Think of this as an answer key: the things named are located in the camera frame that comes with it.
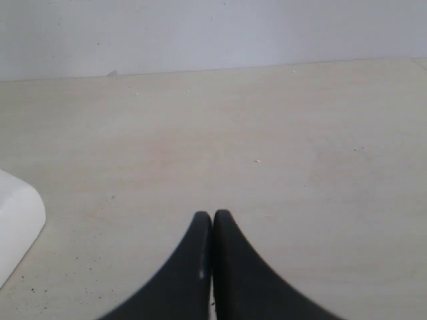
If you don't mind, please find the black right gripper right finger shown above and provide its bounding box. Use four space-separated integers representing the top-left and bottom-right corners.
212 209 339 320

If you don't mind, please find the white mannequin head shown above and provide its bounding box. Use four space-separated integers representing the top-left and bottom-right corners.
1 171 46 285

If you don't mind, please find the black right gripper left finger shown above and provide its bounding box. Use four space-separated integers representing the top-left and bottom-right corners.
102 211 212 320

